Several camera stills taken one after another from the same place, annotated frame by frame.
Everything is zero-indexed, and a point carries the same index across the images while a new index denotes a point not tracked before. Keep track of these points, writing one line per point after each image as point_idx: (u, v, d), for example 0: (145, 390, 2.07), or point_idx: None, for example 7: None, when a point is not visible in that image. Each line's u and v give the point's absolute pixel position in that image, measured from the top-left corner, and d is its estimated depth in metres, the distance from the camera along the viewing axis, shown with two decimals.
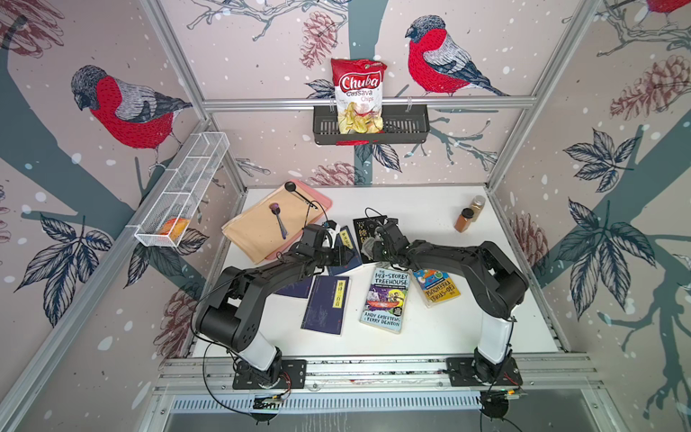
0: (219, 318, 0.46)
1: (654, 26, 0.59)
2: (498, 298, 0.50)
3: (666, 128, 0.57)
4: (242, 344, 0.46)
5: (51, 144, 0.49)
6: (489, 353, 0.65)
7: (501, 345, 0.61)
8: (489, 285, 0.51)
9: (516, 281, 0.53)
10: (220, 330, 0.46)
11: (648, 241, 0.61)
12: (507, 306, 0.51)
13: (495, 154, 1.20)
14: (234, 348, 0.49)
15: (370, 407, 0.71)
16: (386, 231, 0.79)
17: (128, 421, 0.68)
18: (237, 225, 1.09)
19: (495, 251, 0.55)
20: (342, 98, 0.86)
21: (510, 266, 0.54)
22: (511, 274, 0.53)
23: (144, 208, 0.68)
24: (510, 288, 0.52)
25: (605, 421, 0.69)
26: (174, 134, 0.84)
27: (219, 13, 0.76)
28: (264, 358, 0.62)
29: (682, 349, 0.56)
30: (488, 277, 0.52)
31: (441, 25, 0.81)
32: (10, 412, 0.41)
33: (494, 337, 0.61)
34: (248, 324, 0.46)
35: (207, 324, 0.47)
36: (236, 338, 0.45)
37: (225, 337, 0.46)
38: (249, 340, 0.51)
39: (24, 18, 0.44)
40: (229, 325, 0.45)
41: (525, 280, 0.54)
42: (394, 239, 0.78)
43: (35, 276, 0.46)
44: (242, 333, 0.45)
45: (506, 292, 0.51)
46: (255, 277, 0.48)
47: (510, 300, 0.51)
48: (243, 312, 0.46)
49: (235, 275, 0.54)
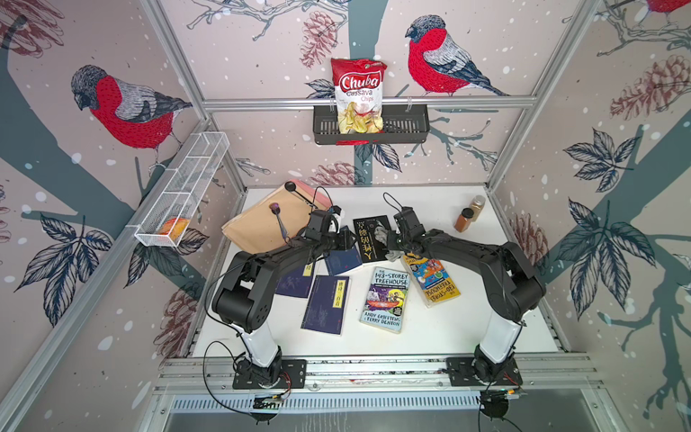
0: (234, 299, 0.49)
1: (654, 26, 0.59)
2: (513, 301, 0.49)
3: (666, 128, 0.57)
4: (255, 324, 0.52)
5: (51, 144, 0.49)
6: (490, 352, 0.65)
7: (505, 346, 0.61)
8: (506, 286, 0.50)
9: (532, 284, 0.51)
10: (235, 310, 0.49)
11: (648, 241, 0.61)
12: (519, 309, 0.50)
13: (495, 154, 1.20)
14: (248, 328, 0.52)
15: (370, 407, 0.71)
16: (403, 217, 0.79)
17: (128, 421, 0.68)
18: (237, 225, 1.09)
19: (517, 254, 0.53)
20: (342, 98, 0.86)
21: (531, 271, 0.52)
22: (529, 279, 0.52)
23: (144, 208, 0.68)
24: (524, 292, 0.51)
25: (605, 421, 0.69)
26: (174, 134, 0.84)
27: (219, 13, 0.76)
28: (265, 353, 0.63)
29: (683, 350, 0.56)
30: (506, 279, 0.51)
31: (441, 25, 0.81)
32: (11, 412, 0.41)
33: (499, 337, 0.61)
34: (261, 304, 0.49)
35: (223, 304, 0.49)
36: (249, 319, 0.48)
37: (240, 316, 0.49)
38: (263, 320, 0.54)
39: (24, 18, 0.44)
40: (244, 305, 0.48)
41: (542, 285, 0.52)
42: (410, 226, 0.77)
43: (35, 276, 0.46)
44: (255, 313, 0.48)
45: (521, 295, 0.50)
46: (266, 260, 0.50)
47: (524, 302, 0.50)
48: (255, 294, 0.48)
49: (246, 259, 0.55)
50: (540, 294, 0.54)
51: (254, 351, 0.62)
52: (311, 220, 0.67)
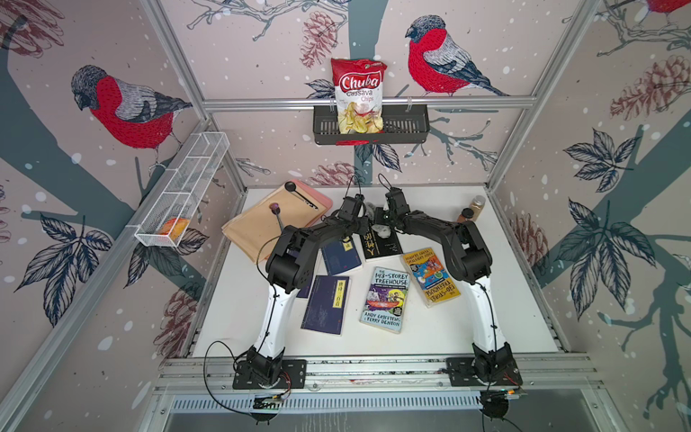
0: (282, 262, 0.60)
1: (654, 26, 0.59)
2: (461, 264, 0.62)
3: (665, 129, 0.57)
4: (299, 284, 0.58)
5: (50, 145, 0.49)
6: (479, 340, 0.68)
7: (487, 326, 0.66)
8: (456, 251, 0.63)
9: (480, 255, 0.64)
10: (282, 272, 0.61)
11: (648, 241, 0.61)
12: (467, 272, 0.63)
13: (495, 154, 1.20)
14: (293, 286, 0.60)
15: (370, 407, 0.71)
16: (391, 197, 0.90)
17: (128, 421, 0.68)
18: (237, 225, 1.09)
19: (473, 230, 0.66)
20: (342, 98, 0.86)
21: (481, 244, 0.65)
22: (480, 249, 0.65)
23: (144, 208, 0.68)
24: (473, 258, 0.63)
25: (605, 420, 0.69)
26: (174, 134, 0.84)
27: (219, 13, 0.76)
28: (277, 343, 0.66)
29: (682, 349, 0.56)
30: (456, 246, 0.64)
31: (441, 25, 0.81)
32: (10, 412, 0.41)
33: (479, 319, 0.66)
34: (306, 268, 0.60)
35: (273, 265, 0.61)
36: (295, 278, 0.59)
37: (287, 277, 0.64)
38: (304, 283, 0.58)
39: (24, 18, 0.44)
40: (291, 268, 0.60)
41: (490, 256, 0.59)
42: (398, 206, 0.90)
43: (35, 276, 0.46)
44: (300, 275, 0.59)
45: (470, 260, 0.63)
46: (310, 233, 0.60)
47: (471, 267, 0.63)
48: (302, 258, 0.60)
49: (293, 231, 0.62)
50: (490, 264, 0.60)
51: (271, 330, 0.64)
52: (343, 202, 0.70)
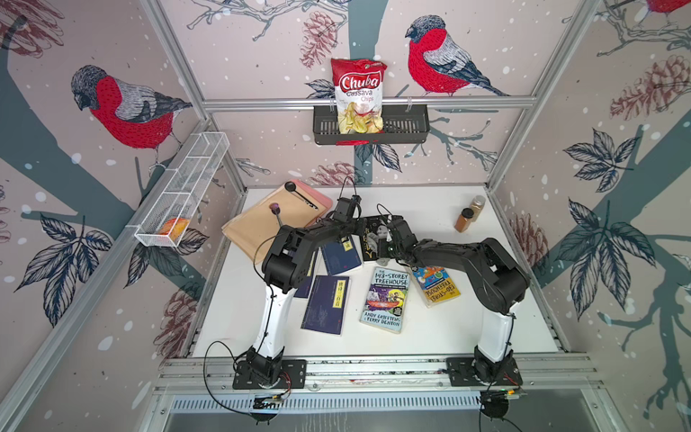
0: (279, 262, 0.60)
1: (654, 26, 0.59)
2: (497, 292, 0.52)
3: (665, 129, 0.57)
4: (296, 284, 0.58)
5: (51, 145, 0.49)
6: (488, 351, 0.65)
7: (501, 343, 0.62)
8: (487, 278, 0.53)
9: (516, 276, 0.54)
10: (279, 272, 0.60)
11: (648, 241, 0.61)
12: (505, 300, 0.52)
13: (495, 154, 1.20)
14: (291, 286, 0.60)
15: (370, 407, 0.71)
16: (396, 228, 0.81)
17: (128, 421, 0.68)
18: (237, 225, 1.09)
19: (498, 247, 0.56)
20: (342, 98, 0.86)
21: (512, 263, 0.55)
22: (513, 270, 0.54)
23: (144, 208, 0.68)
24: (508, 283, 0.53)
25: (605, 420, 0.69)
26: (174, 134, 0.84)
27: (219, 13, 0.76)
28: (276, 341, 0.65)
29: (683, 349, 0.56)
30: (488, 273, 0.53)
31: (441, 25, 0.81)
32: (10, 412, 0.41)
33: (495, 334, 0.61)
34: (302, 268, 0.59)
35: (269, 266, 0.61)
36: (293, 278, 0.59)
37: (283, 276, 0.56)
38: (301, 283, 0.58)
39: (24, 18, 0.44)
40: (288, 267, 0.59)
41: (525, 276, 0.54)
42: (402, 236, 0.80)
43: (35, 276, 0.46)
44: (297, 274, 0.58)
45: (505, 287, 0.52)
46: (307, 233, 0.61)
47: (508, 295, 0.53)
48: (299, 258, 0.59)
49: (290, 231, 0.62)
50: (525, 285, 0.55)
51: (270, 330, 0.64)
52: (338, 204, 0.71)
